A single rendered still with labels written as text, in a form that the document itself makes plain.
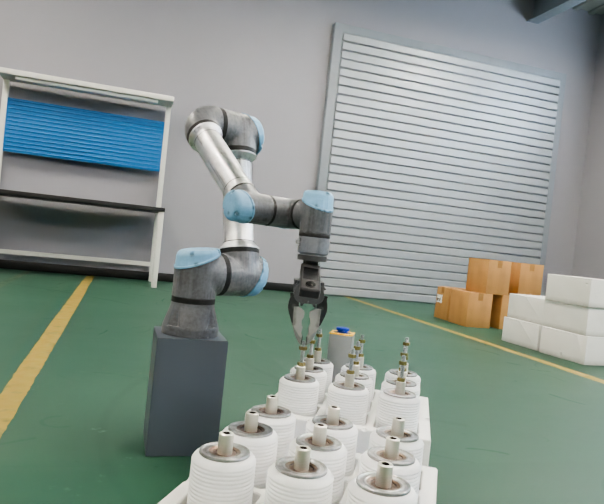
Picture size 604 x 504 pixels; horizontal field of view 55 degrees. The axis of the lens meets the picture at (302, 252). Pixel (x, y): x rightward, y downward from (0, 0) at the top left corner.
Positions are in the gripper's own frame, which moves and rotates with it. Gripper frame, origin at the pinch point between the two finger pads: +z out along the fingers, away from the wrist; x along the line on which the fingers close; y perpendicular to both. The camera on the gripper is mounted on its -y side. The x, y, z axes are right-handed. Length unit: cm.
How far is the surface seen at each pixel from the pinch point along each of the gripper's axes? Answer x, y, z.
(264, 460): 7.7, -43.4, 13.0
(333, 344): -11.7, 36.2, 6.6
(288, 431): 3.5, -31.5, 11.8
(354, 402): -12.3, -6.8, 12.0
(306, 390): -1.5, -3.9, 11.0
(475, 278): -176, 375, -7
